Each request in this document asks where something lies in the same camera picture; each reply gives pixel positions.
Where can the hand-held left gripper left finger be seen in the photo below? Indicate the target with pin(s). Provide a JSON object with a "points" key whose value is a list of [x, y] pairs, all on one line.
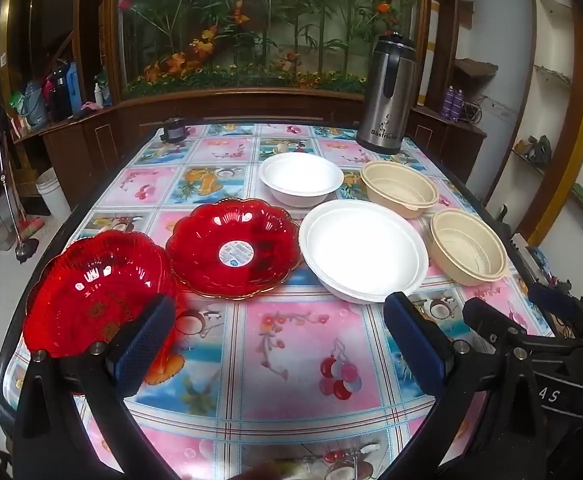
{"points": [[141, 347]]}

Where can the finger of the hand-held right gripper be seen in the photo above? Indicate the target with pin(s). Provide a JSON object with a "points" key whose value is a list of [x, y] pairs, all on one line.
{"points": [[554, 297], [491, 317]]}

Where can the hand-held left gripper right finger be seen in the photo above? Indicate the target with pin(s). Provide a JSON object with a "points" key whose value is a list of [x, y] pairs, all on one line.
{"points": [[416, 347]]}

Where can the red glass bowl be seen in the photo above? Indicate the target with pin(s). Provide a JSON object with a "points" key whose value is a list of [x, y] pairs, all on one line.
{"points": [[86, 300]]}

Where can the beige plastic bowl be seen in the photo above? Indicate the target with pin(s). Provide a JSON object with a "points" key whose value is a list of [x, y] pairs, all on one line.
{"points": [[396, 185], [466, 245]]}

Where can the large white foam bowl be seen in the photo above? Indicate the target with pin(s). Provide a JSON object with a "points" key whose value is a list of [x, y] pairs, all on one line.
{"points": [[361, 250]]}

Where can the small white foam bowl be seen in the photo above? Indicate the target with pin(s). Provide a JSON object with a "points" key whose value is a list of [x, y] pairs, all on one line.
{"points": [[299, 175]]}

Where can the fruit print tablecloth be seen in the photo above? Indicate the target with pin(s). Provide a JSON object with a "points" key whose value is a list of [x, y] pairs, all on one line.
{"points": [[291, 340]]}

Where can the dark shoe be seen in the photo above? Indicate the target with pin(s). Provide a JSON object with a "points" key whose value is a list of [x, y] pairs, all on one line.
{"points": [[536, 150]]}

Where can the white bucket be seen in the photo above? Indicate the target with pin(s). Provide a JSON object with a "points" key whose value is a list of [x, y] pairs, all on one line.
{"points": [[53, 195]]}

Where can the purple spray bottle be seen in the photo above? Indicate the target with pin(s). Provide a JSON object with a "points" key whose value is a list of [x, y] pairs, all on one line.
{"points": [[448, 102], [458, 104]]}

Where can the wooden cabinet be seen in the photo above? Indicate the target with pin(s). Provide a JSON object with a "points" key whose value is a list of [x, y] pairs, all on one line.
{"points": [[96, 135]]}

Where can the small black object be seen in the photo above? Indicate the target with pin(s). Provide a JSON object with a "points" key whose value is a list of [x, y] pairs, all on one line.
{"points": [[174, 130]]}

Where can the stainless steel thermos kettle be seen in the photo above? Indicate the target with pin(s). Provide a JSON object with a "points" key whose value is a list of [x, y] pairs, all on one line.
{"points": [[384, 105]]}

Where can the white spray bottle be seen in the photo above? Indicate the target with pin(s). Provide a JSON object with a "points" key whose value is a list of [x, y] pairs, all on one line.
{"points": [[98, 96]]}

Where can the grey blue water jug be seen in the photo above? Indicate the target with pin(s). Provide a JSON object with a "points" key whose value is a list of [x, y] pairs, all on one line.
{"points": [[35, 107]]}

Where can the black thermos bottle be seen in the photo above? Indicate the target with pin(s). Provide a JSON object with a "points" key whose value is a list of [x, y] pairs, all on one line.
{"points": [[62, 95]]}

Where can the blue bottle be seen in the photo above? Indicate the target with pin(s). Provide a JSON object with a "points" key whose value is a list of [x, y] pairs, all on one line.
{"points": [[76, 87]]}

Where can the green bag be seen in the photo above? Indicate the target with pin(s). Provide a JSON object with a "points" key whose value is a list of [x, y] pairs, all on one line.
{"points": [[18, 104]]}

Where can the artificial flower display case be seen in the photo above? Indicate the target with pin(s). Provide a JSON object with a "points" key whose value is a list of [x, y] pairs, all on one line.
{"points": [[271, 35]]}

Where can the white wall shelf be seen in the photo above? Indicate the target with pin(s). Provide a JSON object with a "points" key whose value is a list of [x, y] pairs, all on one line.
{"points": [[554, 75]]}

